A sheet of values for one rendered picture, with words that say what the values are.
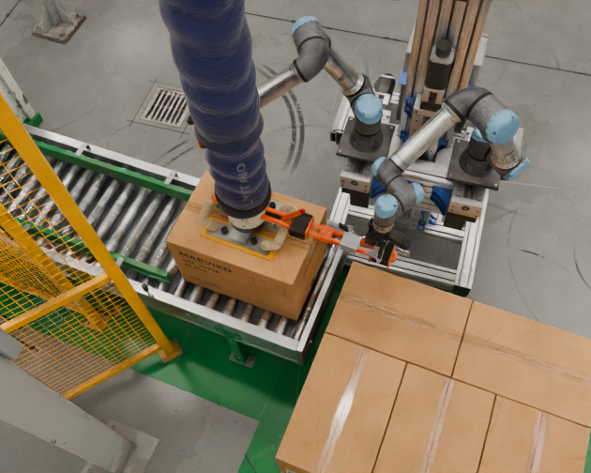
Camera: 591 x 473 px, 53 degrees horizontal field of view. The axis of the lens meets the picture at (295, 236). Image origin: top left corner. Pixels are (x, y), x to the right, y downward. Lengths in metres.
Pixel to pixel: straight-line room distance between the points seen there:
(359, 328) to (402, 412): 0.42
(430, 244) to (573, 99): 1.68
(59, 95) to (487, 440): 3.64
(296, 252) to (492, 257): 1.53
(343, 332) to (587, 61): 2.92
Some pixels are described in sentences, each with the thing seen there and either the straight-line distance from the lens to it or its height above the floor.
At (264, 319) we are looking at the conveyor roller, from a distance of 2.84.
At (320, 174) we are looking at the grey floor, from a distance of 3.91.
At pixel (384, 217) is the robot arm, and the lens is 2.10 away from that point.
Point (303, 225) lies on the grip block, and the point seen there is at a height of 1.10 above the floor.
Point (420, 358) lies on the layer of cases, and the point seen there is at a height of 0.54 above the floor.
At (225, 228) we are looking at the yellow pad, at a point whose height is 1.00.
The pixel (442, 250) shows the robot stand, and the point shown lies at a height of 0.21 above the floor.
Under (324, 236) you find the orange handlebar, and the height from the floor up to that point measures 1.09.
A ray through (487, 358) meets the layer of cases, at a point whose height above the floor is 0.54.
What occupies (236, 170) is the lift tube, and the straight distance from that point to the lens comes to 2.13.
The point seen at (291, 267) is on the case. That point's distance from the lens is 2.50.
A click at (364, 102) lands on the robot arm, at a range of 2.58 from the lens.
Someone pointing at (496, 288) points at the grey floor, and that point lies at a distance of 3.63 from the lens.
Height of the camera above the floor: 3.18
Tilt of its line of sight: 60 degrees down
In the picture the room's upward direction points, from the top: 5 degrees counter-clockwise
